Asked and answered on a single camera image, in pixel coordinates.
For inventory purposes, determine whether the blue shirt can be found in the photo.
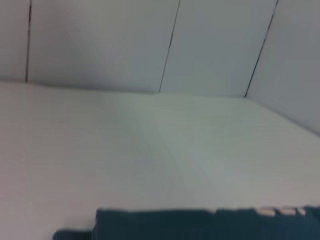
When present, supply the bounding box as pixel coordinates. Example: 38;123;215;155
52;205;320;240

